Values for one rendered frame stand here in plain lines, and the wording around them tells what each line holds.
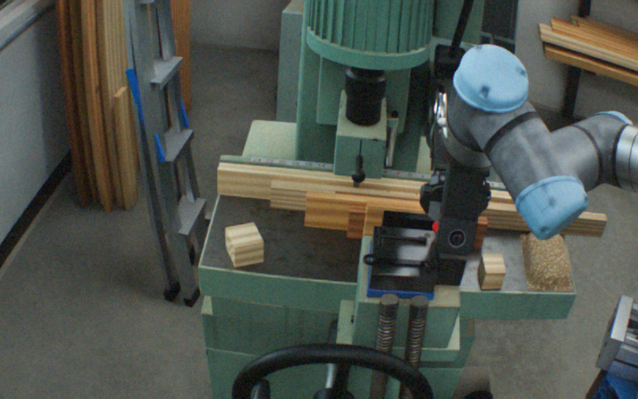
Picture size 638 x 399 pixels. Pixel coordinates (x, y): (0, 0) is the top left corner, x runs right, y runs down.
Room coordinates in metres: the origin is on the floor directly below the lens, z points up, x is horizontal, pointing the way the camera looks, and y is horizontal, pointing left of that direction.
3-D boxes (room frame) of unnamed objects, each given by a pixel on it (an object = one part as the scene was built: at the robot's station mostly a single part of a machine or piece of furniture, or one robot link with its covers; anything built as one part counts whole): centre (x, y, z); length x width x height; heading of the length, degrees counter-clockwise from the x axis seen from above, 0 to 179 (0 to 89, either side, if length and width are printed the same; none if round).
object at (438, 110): (1.08, -0.18, 1.02); 0.12 x 0.03 x 0.12; 178
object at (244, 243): (0.83, 0.10, 0.92); 0.05 x 0.04 x 0.04; 24
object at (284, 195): (0.94, -0.23, 0.92); 0.60 x 0.02 x 0.04; 88
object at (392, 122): (1.01, -0.10, 1.00); 0.02 x 0.02 x 0.10; 88
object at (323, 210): (0.91, -0.10, 0.93); 0.24 x 0.01 x 0.06; 88
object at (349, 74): (0.95, -0.05, 1.13); 0.06 x 0.06 x 0.12
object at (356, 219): (0.89, -0.15, 0.93); 0.22 x 0.02 x 0.05; 88
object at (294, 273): (0.84, -0.13, 0.87); 0.61 x 0.30 x 0.06; 88
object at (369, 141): (0.97, -0.06, 1.03); 0.14 x 0.07 x 0.09; 178
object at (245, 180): (0.97, -0.14, 0.93); 0.60 x 0.02 x 0.05; 88
